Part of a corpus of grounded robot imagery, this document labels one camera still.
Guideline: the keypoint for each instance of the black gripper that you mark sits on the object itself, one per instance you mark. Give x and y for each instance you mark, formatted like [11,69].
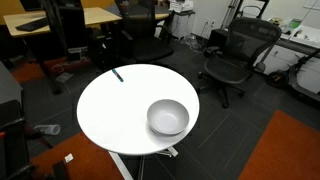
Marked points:
[68,23]

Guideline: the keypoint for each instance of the white round bowl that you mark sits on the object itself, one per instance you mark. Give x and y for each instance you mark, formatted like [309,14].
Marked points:
[168,116]

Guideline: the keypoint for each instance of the light wooden desk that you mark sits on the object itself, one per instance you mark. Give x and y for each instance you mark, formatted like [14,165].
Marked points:
[98,15]

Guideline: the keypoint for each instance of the black keyboard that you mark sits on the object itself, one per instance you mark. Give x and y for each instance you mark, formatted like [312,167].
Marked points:
[31,25]

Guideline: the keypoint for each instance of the black computer tower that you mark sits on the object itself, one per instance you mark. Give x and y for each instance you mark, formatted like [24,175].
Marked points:
[98,46]

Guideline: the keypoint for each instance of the black monitor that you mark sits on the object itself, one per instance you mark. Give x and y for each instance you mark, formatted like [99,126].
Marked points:
[31,4]

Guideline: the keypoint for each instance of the black padded office chair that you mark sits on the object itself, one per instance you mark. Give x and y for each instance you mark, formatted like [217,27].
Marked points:
[146,36]

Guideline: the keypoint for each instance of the clear plastic bottle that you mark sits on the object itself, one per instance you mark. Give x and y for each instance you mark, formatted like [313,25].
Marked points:
[48,129]

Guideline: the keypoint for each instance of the white printer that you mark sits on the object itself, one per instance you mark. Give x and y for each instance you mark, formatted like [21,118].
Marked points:
[180,5]

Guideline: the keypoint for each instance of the white filing cabinet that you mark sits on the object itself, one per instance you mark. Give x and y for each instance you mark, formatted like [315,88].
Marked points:
[182,25]

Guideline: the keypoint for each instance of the small white paper scrap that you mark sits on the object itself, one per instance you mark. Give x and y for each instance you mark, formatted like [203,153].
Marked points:
[68,158]

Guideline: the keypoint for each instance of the black box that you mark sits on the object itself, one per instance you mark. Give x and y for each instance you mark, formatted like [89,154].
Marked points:
[217,36]

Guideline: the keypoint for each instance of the white table base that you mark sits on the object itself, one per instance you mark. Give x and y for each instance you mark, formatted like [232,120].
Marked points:
[118,165]

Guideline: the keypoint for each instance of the black mesh office chair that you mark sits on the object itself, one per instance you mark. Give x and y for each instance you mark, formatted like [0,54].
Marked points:
[240,56]

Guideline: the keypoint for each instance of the green item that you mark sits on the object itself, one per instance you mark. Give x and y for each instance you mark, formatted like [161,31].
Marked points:
[295,23]

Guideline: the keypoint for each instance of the black electric scooter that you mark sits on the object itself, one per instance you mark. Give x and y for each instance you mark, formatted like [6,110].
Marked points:
[293,77]

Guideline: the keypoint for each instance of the white desk with cabinets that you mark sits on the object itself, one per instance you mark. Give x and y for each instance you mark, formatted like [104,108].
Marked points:
[300,36]

